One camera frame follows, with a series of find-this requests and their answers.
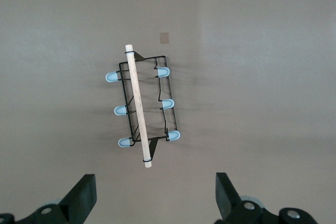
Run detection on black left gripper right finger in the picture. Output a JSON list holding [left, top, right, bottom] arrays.
[[215, 172, 319, 224]]

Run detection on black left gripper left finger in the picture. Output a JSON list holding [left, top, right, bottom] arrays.
[[0, 173, 97, 224]]

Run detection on black wire cup holder rack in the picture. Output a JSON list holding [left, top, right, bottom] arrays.
[[104, 43, 181, 169]]

